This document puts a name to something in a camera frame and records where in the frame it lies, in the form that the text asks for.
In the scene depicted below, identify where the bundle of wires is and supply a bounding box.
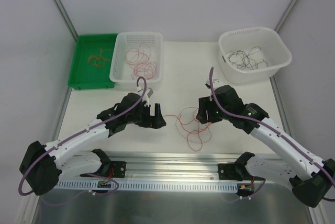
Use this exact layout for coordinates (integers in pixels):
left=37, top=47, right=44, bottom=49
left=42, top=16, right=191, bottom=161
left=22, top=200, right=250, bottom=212
left=163, top=106, right=213, bottom=153

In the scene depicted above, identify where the pink wire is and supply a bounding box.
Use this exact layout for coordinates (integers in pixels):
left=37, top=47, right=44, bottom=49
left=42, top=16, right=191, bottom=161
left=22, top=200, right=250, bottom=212
left=125, top=42, right=152, bottom=66

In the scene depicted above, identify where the orange wire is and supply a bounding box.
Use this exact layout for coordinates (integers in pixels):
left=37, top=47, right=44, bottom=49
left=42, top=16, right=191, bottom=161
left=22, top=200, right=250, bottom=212
left=87, top=47, right=115, bottom=68

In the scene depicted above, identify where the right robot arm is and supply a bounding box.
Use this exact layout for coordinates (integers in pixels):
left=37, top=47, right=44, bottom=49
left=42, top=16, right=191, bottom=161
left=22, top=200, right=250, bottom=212
left=196, top=83, right=334, bottom=208

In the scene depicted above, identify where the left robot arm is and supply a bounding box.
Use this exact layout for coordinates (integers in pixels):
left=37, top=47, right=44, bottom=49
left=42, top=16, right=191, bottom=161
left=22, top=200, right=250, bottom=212
left=18, top=93, right=166, bottom=196

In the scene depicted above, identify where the white plastic tub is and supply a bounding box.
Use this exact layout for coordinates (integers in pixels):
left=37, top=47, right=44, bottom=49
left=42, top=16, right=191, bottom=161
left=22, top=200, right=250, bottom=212
left=218, top=26, right=292, bottom=84

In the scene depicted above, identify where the white perforated plastic basket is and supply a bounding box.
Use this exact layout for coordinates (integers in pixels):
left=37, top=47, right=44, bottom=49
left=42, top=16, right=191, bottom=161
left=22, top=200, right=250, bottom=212
left=109, top=32, right=164, bottom=87

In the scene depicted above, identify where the green plastic tray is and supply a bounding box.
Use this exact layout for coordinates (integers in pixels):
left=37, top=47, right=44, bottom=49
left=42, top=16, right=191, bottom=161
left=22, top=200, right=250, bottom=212
left=68, top=33, right=117, bottom=90

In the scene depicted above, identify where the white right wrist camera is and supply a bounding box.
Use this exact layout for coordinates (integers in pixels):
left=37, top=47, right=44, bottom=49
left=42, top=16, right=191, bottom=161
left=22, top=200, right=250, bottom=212
left=205, top=79, right=221, bottom=90

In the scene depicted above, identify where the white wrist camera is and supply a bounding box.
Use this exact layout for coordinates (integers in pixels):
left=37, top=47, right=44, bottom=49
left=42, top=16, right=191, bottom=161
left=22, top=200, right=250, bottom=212
left=142, top=88, right=154, bottom=107
left=205, top=79, right=221, bottom=90

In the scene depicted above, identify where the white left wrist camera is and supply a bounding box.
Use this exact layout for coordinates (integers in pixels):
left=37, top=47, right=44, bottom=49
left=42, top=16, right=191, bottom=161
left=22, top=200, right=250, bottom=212
left=142, top=88, right=154, bottom=107

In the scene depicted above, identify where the aluminium mounting rail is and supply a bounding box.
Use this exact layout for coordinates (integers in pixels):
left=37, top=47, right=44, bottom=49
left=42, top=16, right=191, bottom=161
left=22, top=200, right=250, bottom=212
left=32, top=150, right=312, bottom=183

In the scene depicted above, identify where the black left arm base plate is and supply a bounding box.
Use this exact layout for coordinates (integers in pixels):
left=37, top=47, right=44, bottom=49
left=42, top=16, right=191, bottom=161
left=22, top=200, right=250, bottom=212
left=109, top=161, right=127, bottom=178

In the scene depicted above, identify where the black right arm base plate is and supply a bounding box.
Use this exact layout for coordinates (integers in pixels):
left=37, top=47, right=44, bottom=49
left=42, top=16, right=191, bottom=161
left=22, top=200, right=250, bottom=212
left=217, top=163, right=238, bottom=180

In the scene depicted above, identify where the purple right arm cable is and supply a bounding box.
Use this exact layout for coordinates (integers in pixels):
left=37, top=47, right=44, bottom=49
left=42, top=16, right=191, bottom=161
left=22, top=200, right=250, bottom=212
left=209, top=66, right=335, bottom=201

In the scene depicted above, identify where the white slotted cable duct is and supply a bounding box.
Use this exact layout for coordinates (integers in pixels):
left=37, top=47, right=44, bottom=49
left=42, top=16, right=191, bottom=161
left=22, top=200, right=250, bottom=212
left=54, top=179, right=238, bottom=193

